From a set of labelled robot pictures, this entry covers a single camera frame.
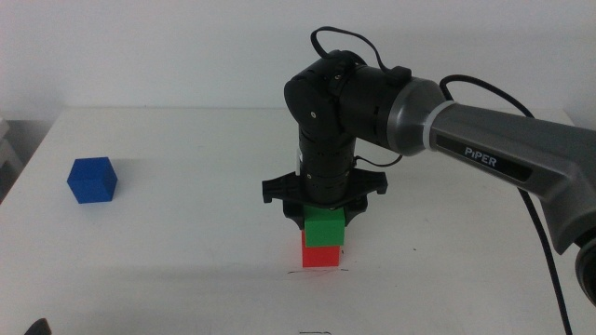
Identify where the green cube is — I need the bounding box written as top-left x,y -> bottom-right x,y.
303,206 -> 346,248

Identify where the red cube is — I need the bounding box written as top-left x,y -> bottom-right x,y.
301,231 -> 342,268

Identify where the blue cube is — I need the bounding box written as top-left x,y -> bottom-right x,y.
66,156 -> 118,205

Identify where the thin black wire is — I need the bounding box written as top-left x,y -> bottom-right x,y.
353,154 -> 404,168

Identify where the thin black looped cable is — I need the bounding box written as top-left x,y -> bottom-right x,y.
310,26 -> 413,81

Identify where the thick black camera cable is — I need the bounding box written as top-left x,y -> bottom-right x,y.
439,74 -> 575,335

